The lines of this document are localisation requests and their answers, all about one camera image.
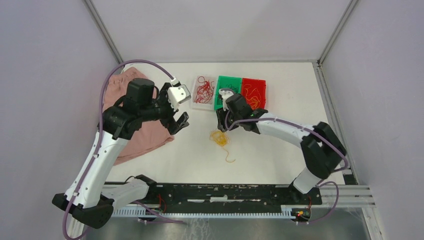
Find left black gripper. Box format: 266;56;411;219
140;83;190;135

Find red thin cable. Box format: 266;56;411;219
193;76;216;104

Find purple thin cable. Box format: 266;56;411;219
219;84;241;95

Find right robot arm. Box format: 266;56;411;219
215;89;348;204

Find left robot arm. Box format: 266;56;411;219
52;78;191;229

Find pink cloth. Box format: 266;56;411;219
103;67;174;166

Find clear plastic bin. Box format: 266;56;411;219
190;75;218;111

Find green plastic bin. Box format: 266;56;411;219
213;75;242;110

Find red plastic bin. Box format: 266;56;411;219
241;78;267;110

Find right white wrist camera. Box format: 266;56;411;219
218;88;235;111

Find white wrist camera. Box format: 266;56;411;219
218;88;235;111
166;77;191;112

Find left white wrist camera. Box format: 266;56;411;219
166;77;191;112

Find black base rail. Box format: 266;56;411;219
140;183;323;214

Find white slotted cable duct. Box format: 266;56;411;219
112;204;295;220

